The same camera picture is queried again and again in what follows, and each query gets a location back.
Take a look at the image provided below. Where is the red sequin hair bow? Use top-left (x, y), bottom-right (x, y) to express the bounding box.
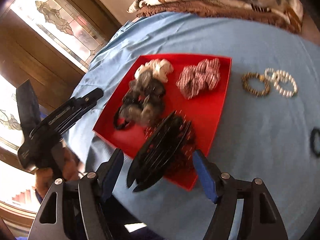
top-left (142, 113), bottom-right (195, 180)

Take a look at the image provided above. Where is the grey black scrunchie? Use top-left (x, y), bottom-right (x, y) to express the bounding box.
top-left (113, 70), bottom-right (165, 130)

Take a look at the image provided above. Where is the leopard print bracelet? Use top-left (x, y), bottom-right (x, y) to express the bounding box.
top-left (241, 71), bottom-right (271, 98)

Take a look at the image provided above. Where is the black hair tie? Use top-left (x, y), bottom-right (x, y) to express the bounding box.
top-left (310, 127), bottom-right (320, 158)

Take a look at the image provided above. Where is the white spotted scrunchie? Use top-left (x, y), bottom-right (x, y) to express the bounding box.
top-left (135, 59), bottom-right (174, 83)

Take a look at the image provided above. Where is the pearl bead bracelet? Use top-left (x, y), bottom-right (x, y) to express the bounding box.
top-left (264, 67), bottom-right (299, 98)

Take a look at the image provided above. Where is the red jewelry tray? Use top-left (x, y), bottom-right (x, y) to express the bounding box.
top-left (93, 54), bottom-right (232, 191)

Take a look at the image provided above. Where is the person left hand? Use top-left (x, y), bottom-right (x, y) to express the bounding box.
top-left (35, 141), bottom-right (82, 199)

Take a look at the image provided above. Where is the red white checkered scrunchie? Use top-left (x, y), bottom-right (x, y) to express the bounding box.
top-left (176, 59), bottom-right (220, 99)

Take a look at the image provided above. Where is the stained glass wooden door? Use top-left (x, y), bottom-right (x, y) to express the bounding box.
top-left (0, 0), bottom-right (121, 240)

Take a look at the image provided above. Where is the brown fringed blanket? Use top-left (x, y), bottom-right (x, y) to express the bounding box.
top-left (137, 1), bottom-right (301, 34)

